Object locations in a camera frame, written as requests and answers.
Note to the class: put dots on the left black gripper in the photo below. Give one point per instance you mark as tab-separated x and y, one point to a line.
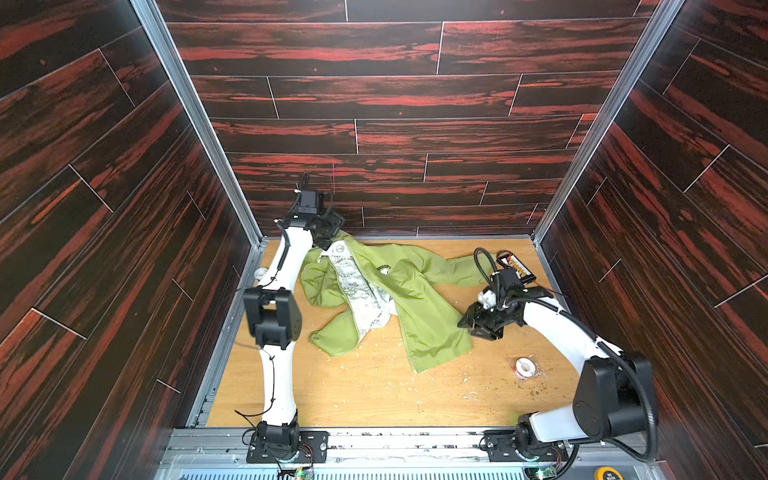
327	227

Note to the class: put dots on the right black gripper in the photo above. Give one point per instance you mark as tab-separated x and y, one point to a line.
480	318

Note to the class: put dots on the green zip-up jacket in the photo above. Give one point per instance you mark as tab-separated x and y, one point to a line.
372	283

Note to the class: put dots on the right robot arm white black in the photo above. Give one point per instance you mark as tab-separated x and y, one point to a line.
614	401

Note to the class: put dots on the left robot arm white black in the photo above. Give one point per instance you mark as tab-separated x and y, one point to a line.
275	323

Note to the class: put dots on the black battery pack with label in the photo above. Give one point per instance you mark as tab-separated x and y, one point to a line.
507	260

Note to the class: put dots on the yellow round tape measure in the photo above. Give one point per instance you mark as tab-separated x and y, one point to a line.
607	473

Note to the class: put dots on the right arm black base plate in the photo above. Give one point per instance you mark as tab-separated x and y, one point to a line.
504	446

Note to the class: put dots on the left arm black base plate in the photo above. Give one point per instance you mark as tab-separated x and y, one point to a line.
299	446

